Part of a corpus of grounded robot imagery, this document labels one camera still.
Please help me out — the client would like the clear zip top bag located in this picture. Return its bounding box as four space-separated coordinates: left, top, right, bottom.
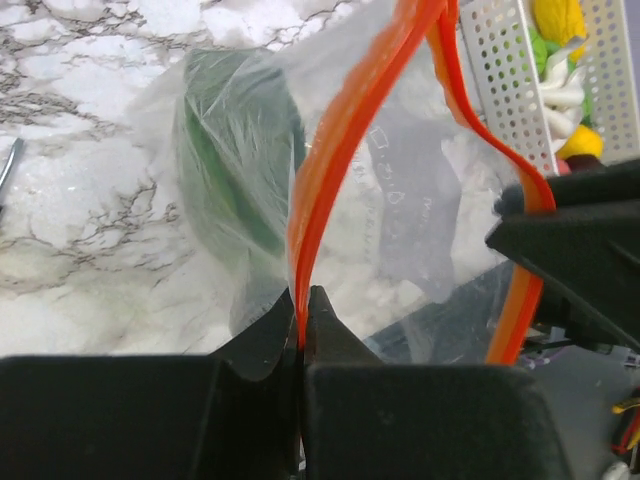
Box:
131 1 552 365

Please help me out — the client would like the white plastic basket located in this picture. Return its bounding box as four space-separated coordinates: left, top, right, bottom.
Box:
460 1 639 176

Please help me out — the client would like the toy lemon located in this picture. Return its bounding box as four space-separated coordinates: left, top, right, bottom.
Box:
556 124 604 160

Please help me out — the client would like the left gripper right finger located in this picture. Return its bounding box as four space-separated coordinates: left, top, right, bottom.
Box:
302 287 570 479

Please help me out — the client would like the toy white garlic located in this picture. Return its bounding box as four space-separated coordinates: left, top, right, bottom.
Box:
539 47 587 139

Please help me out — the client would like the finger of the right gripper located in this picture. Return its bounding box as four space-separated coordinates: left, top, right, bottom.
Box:
487 160 639 350

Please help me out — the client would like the toy corn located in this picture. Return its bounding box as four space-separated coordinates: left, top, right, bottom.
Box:
531 0 588 46

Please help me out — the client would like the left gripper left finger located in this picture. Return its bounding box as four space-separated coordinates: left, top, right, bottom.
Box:
1 294 299 479

